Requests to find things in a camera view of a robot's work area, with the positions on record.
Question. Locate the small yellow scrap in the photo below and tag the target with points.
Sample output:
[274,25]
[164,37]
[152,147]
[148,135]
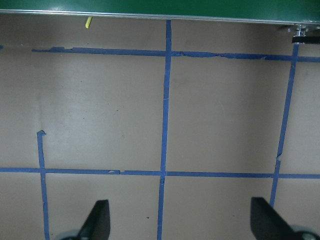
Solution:
[88,22]

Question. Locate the green conveyor belt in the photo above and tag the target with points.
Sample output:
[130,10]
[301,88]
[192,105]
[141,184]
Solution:
[160,7]

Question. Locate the black conveyor end bracket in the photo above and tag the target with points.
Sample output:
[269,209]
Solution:
[306,39]

